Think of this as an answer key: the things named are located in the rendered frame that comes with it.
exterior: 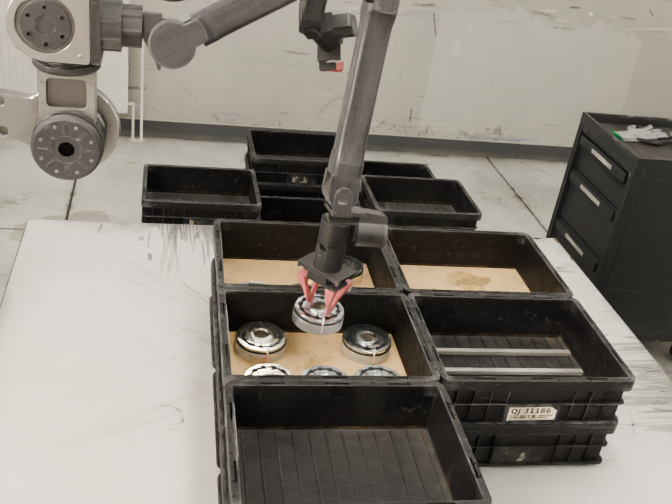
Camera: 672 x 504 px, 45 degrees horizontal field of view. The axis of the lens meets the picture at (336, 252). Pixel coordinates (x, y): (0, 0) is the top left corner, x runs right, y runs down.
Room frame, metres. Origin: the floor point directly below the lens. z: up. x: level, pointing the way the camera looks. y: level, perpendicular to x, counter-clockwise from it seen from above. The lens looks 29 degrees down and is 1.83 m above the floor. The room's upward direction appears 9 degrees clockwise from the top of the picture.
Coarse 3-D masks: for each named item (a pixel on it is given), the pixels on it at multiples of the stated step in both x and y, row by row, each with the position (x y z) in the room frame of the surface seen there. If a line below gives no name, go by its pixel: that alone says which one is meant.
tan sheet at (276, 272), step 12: (228, 264) 1.66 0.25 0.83; (240, 264) 1.67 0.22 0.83; (252, 264) 1.68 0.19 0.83; (264, 264) 1.69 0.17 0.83; (276, 264) 1.70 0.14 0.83; (288, 264) 1.71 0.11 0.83; (228, 276) 1.61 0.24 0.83; (240, 276) 1.62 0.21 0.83; (252, 276) 1.62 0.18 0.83; (264, 276) 1.63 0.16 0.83; (276, 276) 1.64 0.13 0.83; (288, 276) 1.65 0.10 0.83
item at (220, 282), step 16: (256, 224) 1.70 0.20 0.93; (272, 224) 1.71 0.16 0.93; (288, 224) 1.72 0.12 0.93; (304, 224) 1.73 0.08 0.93; (384, 256) 1.64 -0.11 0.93; (288, 288) 1.44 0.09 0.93; (320, 288) 1.46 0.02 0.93; (352, 288) 1.48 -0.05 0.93; (368, 288) 1.49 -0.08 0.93; (384, 288) 1.50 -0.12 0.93; (400, 288) 1.51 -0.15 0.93
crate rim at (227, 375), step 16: (224, 288) 1.40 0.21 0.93; (240, 288) 1.41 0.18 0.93; (256, 288) 1.42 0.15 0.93; (272, 288) 1.43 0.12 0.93; (224, 304) 1.34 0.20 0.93; (224, 320) 1.29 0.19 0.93; (416, 320) 1.39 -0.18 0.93; (224, 336) 1.24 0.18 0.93; (416, 336) 1.34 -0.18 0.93; (224, 352) 1.19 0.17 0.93; (224, 368) 1.14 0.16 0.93; (432, 368) 1.24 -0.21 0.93; (224, 384) 1.12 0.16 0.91
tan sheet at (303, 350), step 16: (288, 336) 1.41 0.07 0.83; (304, 336) 1.42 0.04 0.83; (320, 336) 1.43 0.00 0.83; (336, 336) 1.44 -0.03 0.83; (288, 352) 1.35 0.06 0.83; (304, 352) 1.36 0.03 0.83; (320, 352) 1.37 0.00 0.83; (336, 352) 1.38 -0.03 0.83; (240, 368) 1.28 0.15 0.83; (288, 368) 1.30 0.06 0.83; (304, 368) 1.31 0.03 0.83; (352, 368) 1.33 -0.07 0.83; (400, 368) 1.36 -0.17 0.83
